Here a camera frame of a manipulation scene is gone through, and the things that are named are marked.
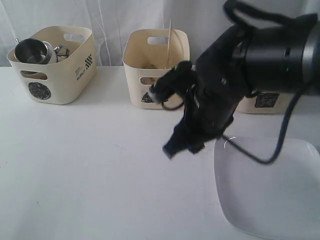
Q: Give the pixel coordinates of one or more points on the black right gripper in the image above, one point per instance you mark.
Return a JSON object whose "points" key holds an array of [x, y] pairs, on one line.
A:
{"points": [[220, 85]]}

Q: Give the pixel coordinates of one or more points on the wooden chopstick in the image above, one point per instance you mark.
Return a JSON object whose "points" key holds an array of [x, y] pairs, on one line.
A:
{"points": [[168, 44]]}

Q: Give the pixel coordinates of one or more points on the white square plate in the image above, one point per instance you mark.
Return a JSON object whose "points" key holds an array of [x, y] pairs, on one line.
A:
{"points": [[280, 201]]}

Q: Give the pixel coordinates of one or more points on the steel mug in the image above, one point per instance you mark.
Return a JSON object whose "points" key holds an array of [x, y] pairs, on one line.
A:
{"points": [[62, 51], [32, 51]]}

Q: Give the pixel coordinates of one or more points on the white ceramic bowl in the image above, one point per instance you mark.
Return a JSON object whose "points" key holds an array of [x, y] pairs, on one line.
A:
{"points": [[53, 56]]}

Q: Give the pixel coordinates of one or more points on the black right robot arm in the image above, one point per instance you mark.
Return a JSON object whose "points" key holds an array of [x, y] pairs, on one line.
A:
{"points": [[243, 61]]}

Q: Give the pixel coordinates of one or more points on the cream bin with triangle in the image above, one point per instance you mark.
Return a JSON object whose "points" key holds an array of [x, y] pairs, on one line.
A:
{"points": [[144, 61]]}

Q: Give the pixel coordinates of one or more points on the cream bin with square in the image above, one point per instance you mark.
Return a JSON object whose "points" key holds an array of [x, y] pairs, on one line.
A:
{"points": [[265, 103]]}

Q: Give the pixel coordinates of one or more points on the white backdrop curtain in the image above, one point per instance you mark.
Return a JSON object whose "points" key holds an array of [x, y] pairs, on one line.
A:
{"points": [[112, 21]]}

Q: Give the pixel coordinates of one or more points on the cream bin with circle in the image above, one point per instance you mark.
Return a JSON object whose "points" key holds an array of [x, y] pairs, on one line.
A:
{"points": [[61, 82]]}

